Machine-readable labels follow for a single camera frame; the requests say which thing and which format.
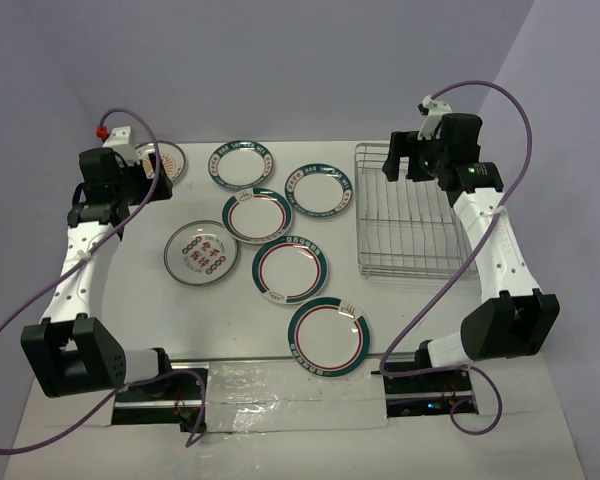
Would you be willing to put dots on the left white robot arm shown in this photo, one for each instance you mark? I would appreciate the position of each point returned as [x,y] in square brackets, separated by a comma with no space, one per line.
[70,350]

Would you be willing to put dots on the orange sunburst pattern plate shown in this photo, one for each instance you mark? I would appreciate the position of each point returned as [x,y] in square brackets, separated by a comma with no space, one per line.
[173,159]

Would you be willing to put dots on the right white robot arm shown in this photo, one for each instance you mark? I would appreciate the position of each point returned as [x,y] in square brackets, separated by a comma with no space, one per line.
[515,316]

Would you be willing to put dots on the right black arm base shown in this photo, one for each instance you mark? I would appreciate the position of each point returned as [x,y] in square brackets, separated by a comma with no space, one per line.
[431,394]

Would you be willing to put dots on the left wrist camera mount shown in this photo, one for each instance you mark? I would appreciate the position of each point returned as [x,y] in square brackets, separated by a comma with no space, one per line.
[121,140]

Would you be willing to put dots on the grey rim red character plate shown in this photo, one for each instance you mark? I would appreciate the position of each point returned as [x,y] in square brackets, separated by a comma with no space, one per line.
[200,253]

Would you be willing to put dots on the green red ring plate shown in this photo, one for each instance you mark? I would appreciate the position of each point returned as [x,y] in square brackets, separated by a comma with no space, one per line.
[256,215]
[289,270]
[329,337]

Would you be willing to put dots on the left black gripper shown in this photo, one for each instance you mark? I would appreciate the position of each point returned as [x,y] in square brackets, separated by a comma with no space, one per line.
[147,184]

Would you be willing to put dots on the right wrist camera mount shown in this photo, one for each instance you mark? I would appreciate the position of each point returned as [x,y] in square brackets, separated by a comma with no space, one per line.
[433,110]

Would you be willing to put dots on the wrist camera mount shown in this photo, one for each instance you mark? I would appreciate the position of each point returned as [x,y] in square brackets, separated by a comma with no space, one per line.
[433,110]
[121,140]

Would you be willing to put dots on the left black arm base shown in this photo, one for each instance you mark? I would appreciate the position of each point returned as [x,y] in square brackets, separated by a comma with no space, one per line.
[175,401]

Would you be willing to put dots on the green lettered rim plate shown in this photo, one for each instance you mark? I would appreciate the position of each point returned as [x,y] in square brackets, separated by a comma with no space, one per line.
[240,164]
[318,190]

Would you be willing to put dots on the silver tape patch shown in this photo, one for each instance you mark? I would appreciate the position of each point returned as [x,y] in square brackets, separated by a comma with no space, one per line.
[280,396]

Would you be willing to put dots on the steel wire dish rack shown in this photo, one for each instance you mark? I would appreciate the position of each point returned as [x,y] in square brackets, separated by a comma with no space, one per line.
[404,229]

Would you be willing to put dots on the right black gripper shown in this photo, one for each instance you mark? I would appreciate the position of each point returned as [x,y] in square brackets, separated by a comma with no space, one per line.
[407,144]

